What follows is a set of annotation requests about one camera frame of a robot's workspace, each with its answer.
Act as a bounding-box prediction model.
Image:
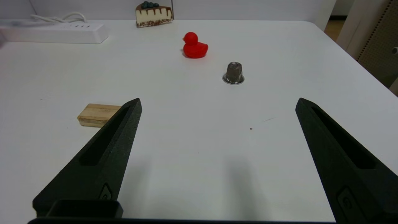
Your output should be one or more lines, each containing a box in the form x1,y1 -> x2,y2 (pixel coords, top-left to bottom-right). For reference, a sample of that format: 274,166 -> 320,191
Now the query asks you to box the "red rubber duck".
182,32 -> 209,59

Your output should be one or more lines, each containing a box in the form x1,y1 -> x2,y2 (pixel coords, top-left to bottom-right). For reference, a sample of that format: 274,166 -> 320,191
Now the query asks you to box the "white power strip cable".
30,12 -> 88,24

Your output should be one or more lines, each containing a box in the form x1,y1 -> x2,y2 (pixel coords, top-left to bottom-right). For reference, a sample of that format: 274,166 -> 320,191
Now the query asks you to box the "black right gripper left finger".
33,98 -> 143,217

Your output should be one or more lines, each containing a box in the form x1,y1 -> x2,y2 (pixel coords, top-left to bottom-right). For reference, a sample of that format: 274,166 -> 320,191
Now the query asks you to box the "chocolate cake slice toy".
135,1 -> 174,28

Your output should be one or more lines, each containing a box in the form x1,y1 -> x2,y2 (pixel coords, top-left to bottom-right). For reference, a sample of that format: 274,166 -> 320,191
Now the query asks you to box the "wooden block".
77,104 -> 122,128

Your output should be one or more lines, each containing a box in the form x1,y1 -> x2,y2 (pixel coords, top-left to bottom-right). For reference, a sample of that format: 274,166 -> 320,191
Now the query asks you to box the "white power strip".
0,21 -> 109,44

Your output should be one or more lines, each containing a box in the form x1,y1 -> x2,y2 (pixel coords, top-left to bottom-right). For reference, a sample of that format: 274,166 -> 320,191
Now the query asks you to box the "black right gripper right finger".
295,98 -> 398,224

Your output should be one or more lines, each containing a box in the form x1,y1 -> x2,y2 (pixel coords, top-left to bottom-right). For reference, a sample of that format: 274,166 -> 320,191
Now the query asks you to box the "grey coffee capsule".
222,62 -> 245,85

